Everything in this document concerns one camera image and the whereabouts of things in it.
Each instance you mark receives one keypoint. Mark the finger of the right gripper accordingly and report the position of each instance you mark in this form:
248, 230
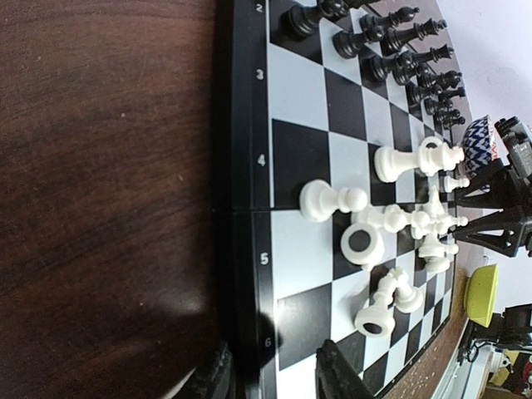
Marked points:
335, 378

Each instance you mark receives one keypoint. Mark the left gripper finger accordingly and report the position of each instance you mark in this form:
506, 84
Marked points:
504, 232
497, 186

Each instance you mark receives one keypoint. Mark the black white chessboard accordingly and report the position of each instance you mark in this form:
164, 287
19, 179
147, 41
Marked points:
311, 245

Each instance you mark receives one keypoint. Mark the white king chess piece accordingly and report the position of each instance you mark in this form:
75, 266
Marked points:
432, 156

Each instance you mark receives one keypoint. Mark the cluster white chess piece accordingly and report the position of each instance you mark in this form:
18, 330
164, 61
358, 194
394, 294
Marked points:
362, 242

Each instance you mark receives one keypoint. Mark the white pawn chess piece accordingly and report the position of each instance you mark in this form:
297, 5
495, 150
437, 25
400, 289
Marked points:
318, 200

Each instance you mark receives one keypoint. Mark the black pawn chess piece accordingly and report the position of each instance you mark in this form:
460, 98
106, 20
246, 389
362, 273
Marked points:
349, 44

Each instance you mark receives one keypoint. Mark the black rook chess piece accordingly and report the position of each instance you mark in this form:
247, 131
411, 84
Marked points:
304, 20

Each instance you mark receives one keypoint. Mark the patterned blue red bowl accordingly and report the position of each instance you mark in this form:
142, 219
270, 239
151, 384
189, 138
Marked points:
479, 146

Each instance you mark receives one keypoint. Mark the yellow-green bowl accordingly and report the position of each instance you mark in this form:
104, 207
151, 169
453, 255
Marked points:
480, 294

